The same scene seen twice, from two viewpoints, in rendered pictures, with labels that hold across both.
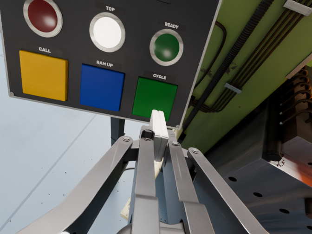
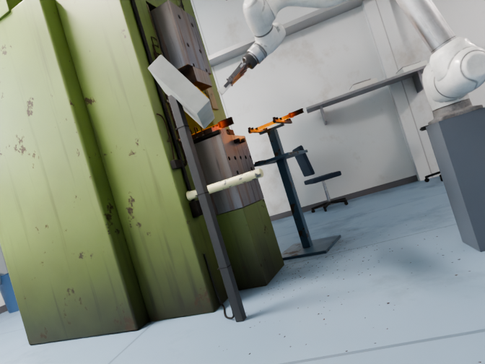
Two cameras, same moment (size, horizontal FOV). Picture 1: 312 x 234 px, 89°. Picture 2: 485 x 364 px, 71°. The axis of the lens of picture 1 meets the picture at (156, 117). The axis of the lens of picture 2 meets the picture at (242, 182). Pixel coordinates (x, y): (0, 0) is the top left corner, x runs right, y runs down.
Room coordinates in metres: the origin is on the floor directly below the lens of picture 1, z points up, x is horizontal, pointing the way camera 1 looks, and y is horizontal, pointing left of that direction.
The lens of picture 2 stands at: (-0.11, 1.64, 0.56)
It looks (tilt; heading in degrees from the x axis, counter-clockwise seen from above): 1 degrees up; 279
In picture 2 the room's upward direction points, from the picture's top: 17 degrees counter-clockwise
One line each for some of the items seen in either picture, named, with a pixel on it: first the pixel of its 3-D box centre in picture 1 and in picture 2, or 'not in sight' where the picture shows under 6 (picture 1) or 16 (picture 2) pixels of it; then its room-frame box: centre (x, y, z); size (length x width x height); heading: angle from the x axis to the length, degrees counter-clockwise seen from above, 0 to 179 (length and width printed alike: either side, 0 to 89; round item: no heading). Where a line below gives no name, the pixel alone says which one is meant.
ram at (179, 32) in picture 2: not in sight; (169, 55); (0.46, -0.52, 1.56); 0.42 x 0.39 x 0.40; 166
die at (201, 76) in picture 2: not in sight; (176, 89); (0.47, -0.48, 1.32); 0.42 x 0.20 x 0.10; 166
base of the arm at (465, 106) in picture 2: not in sight; (450, 112); (-0.88, -0.09, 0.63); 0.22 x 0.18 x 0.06; 85
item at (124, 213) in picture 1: (158, 163); (224, 184); (0.26, -0.07, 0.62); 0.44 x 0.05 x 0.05; 166
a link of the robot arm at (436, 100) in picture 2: not in sight; (444, 82); (-0.87, -0.06, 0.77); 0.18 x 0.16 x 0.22; 88
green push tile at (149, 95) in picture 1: (154, 99); not in sight; (0.22, 0.01, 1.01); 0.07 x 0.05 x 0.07; 101
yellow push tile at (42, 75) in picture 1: (46, 76); not in sight; (0.18, 0.21, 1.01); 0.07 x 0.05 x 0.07; 101
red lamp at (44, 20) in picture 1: (43, 16); not in sight; (0.22, 0.22, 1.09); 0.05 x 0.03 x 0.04; 76
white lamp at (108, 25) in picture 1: (107, 33); not in sight; (0.24, 0.12, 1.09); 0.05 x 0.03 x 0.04; 76
